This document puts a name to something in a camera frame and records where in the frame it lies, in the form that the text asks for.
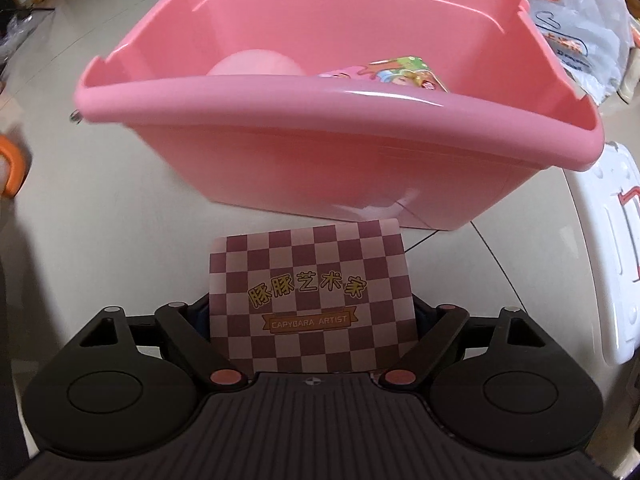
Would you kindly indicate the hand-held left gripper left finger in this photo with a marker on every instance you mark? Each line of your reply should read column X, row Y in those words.
column 199, row 317

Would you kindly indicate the colourful cartoon packet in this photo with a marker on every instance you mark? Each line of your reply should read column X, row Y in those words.
column 395, row 74

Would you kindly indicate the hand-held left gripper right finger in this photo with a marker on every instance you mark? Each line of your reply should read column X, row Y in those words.
column 425, row 316

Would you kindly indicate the pink ball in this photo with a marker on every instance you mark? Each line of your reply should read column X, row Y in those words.
column 255, row 63

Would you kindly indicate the pink plastic storage bin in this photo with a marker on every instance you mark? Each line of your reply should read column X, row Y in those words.
column 320, row 125

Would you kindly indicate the checkered pink card box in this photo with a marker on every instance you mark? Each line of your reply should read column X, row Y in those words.
column 312, row 295

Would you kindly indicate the white printed plastic bag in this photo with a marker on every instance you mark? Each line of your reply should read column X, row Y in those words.
column 565, row 25

